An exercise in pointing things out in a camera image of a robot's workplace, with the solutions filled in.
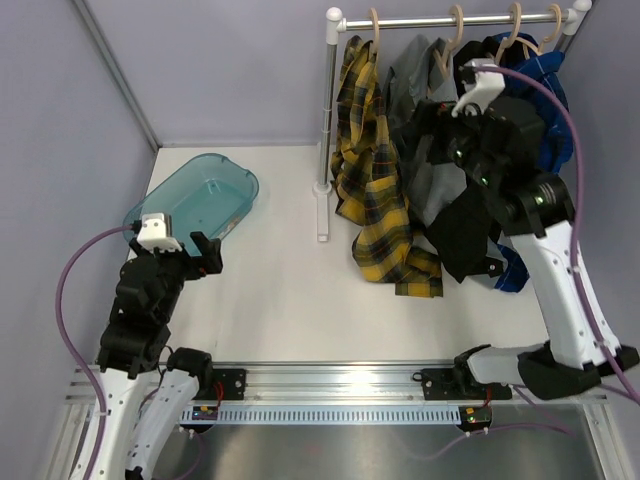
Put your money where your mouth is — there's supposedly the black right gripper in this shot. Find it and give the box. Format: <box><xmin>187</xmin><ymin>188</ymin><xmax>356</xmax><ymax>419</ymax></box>
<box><xmin>389</xmin><ymin>97</ymin><xmax>500</xmax><ymax>190</ymax></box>

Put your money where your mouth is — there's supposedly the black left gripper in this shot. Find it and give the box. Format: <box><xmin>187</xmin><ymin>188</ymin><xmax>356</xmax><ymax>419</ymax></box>
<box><xmin>132</xmin><ymin>231</ymin><xmax>222</xmax><ymax>322</ymax></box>

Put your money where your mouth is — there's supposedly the yellow plaid shirt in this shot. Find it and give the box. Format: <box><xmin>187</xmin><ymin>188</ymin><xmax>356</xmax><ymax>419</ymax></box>
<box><xmin>330</xmin><ymin>36</ymin><xmax>443</xmax><ymax>298</ymax></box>

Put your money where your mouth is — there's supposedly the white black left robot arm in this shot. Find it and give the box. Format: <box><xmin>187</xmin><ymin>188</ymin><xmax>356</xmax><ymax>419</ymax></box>
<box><xmin>71</xmin><ymin>231</ymin><xmax>223</xmax><ymax>479</ymax></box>

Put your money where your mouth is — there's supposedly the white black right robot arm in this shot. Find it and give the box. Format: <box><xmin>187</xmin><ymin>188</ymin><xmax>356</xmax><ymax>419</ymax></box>
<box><xmin>401</xmin><ymin>97</ymin><xmax>639</xmax><ymax>400</ymax></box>

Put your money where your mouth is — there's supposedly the grey shirt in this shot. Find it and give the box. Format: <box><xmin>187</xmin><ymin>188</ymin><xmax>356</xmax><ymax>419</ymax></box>
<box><xmin>384</xmin><ymin>34</ymin><xmax>466</xmax><ymax>227</ymax></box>

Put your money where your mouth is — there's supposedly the wooden hanger of grey shirt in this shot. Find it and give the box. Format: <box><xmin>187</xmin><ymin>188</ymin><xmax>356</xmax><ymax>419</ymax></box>
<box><xmin>433</xmin><ymin>4</ymin><xmax>464</xmax><ymax>79</ymax></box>

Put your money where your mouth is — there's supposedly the black shirt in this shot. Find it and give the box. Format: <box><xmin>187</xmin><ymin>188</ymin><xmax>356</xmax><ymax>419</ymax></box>
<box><xmin>423</xmin><ymin>38</ymin><xmax>506</xmax><ymax>289</ymax></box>

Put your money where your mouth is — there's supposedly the wooden hanger of black shirt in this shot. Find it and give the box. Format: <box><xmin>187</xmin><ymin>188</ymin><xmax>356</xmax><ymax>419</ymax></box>
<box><xmin>492</xmin><ymin>2</ymin><xmax>523</xmax><ymax>66</ymax></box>

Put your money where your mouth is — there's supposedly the blue plaid shirt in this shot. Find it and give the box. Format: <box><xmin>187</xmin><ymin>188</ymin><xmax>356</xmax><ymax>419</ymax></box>
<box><xmin>490</xmin><ymin>33</ymin><xmax>574</xmax><ymax>293</ymax></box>

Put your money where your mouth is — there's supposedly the wooden hanger of blue shirt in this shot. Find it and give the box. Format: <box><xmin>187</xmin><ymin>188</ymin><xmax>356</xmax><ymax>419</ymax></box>
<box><xmin>516</xmin><ymin>3</ymin><xmax>562</xmax><ymax>60</ymax></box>

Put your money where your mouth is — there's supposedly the teal plastic tub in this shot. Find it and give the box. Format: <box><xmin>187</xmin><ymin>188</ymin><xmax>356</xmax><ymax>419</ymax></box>
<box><xmin>123</xmin><ymin>153</ymin><xmax>259</xmax><ymax>244</ymax></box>

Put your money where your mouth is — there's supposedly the white metal clothes rack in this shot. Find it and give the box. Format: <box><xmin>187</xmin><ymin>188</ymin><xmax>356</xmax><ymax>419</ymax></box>
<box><xmin>312</xmin><ymin>1</ymin><xmax>593</xmax><ymax>243</ymax></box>

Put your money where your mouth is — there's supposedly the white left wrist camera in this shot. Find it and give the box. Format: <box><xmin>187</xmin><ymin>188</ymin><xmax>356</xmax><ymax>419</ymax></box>
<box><xmin>137</xmin><ymin>212</ymin><xmax>183</xmax><ymax>253</ymax></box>

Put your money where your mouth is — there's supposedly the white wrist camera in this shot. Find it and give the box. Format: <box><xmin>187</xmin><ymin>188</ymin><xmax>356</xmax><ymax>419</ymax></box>
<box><xmin>451</xmin><ymin>59</ymin><xmax>505</xmax><ymax>118</ymax></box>
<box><xmin>137</xmin><ymin>212</ymin><xmax>183</xmax><ymax>253</ymax></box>

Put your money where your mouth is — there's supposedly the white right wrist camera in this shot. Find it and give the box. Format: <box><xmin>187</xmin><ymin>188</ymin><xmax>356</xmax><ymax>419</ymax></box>
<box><xmin>451</xmin><ymin>59</ymin><xmax>505</xmax><ymax>118</ymax></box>

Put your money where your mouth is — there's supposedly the aluminium mounting rail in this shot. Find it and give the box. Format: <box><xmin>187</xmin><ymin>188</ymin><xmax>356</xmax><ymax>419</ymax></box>
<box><xmin>64</xmin><ymin>362</ymin><xmax>609</xmax><ymax>404</ymax></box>

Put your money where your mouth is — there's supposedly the white slotted cable duct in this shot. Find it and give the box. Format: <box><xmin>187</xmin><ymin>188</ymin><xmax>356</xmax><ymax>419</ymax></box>
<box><xmin>179</xmin><ymin>405</ymin><xmax>462</xmax><ymax>426</ymax></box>

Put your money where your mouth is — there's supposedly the purple cable under right base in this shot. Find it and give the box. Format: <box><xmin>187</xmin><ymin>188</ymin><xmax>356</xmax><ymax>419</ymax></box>
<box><xmin>399</xmin><ymin>422</ymin><xmax>576</xmax><ymax>461</ymax></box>

